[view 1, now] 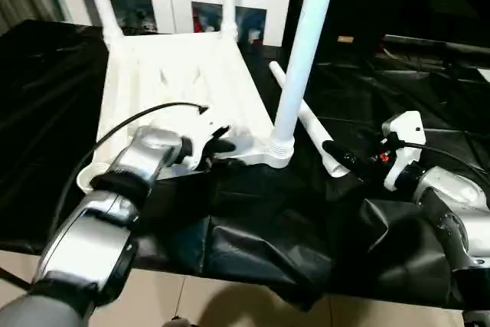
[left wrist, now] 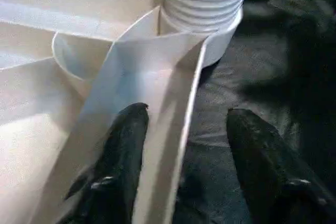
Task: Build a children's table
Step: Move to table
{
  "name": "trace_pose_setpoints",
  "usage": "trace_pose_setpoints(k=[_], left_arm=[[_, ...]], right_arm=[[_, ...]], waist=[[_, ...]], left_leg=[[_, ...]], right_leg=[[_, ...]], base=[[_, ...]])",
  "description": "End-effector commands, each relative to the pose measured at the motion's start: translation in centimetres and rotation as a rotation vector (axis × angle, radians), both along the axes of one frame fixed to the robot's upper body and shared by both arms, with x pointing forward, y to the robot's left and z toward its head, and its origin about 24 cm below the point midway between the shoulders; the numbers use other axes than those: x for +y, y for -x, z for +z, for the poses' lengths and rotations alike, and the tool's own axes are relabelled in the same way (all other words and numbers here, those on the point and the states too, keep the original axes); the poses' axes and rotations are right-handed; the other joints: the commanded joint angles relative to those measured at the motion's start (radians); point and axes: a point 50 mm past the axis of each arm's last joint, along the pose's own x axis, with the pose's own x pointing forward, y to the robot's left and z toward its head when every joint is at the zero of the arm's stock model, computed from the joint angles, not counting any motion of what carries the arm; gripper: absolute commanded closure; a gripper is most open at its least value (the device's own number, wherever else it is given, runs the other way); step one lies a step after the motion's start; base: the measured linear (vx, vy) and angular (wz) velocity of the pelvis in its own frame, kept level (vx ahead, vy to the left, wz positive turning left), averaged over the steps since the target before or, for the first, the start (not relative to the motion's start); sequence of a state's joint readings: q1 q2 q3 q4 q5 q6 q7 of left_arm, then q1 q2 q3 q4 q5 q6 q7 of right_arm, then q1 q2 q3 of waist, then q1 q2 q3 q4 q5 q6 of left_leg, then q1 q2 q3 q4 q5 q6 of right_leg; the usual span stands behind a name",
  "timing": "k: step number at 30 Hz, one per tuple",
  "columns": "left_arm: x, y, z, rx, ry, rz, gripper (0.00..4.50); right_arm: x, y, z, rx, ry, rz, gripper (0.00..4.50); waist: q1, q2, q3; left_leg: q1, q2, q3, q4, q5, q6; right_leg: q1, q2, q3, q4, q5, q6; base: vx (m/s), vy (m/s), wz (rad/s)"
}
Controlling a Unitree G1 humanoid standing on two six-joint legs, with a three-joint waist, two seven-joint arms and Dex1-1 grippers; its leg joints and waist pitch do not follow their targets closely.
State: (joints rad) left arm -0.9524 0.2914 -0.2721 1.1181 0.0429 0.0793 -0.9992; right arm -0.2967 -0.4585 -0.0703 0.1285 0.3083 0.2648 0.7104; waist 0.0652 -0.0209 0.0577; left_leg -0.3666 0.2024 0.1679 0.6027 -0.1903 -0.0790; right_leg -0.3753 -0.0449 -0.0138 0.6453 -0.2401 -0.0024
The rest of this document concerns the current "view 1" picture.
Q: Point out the white plastic table top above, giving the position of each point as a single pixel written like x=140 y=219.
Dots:
x=176 y=82

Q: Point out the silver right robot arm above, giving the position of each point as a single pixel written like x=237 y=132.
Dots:
x=459 y=212

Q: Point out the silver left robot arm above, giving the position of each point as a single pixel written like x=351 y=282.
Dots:
x=107 y=220

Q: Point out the black plastic mat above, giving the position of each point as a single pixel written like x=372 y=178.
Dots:
x=306 y=243

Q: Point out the small yellow label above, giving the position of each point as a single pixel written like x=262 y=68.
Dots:
x=346 y=38

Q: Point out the white flat panel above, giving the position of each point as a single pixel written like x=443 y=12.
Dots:
x=484 y=74

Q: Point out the dark rounded robot foot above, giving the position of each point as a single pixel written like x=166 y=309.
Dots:
x=178 y=322

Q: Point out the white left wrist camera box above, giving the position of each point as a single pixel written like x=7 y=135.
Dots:
x=197 y=129

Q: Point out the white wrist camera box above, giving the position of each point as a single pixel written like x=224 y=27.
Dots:
x=197 y=129
x=404 y=151

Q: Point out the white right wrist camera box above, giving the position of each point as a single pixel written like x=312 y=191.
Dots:
x=404 y=151

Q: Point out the dark horizontal rail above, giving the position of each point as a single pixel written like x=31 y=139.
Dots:
x=436 y=44

